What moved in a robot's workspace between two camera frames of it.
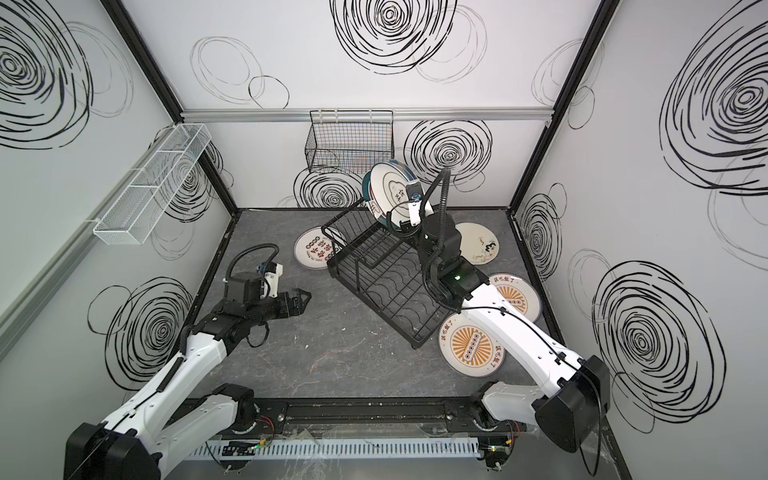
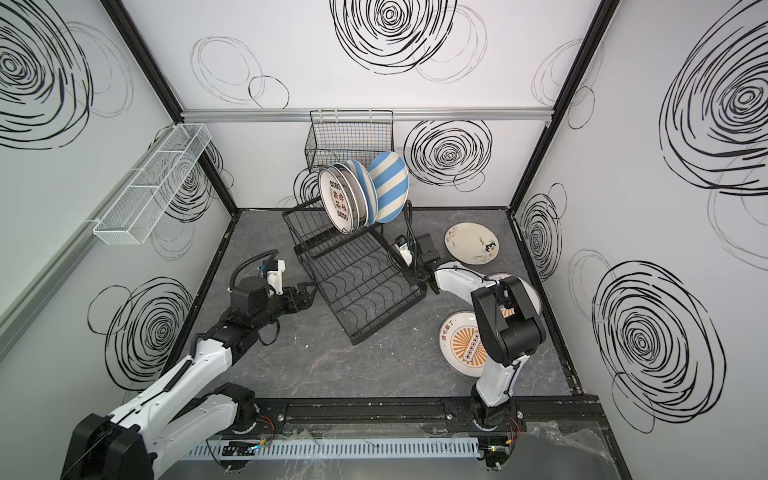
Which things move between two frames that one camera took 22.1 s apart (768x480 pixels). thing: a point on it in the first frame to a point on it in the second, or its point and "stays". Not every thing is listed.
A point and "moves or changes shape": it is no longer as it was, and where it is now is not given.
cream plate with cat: (478, 244) stays
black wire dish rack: (382, 268) moves or changes shape
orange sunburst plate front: (468, 348) stays
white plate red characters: (313, 248) to (336, 200)
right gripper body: (430, 222) to (424, 258)
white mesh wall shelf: (139, 207) stays
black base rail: (450, 418) stays
